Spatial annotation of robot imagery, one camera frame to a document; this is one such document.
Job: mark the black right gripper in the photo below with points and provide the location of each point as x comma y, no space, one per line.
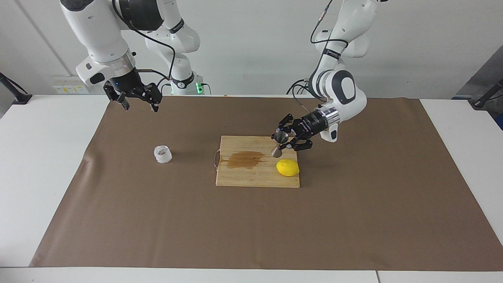
127,81

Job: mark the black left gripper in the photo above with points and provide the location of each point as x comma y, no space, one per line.
312,125

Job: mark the steel double jigger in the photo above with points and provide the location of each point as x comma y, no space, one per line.
279,136

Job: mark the clear textured glass cup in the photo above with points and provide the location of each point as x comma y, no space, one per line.
163,155

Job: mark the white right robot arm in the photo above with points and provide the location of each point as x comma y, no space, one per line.
94,31

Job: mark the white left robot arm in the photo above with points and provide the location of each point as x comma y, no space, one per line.
355,23

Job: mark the yellow lemon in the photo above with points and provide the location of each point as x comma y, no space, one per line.
287,168

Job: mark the wooden cutting board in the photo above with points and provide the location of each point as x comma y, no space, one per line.
243,177

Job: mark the brown paper mat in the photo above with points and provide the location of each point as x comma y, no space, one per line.
157,220

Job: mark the white wall socket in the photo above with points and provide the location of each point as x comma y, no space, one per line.
65,88

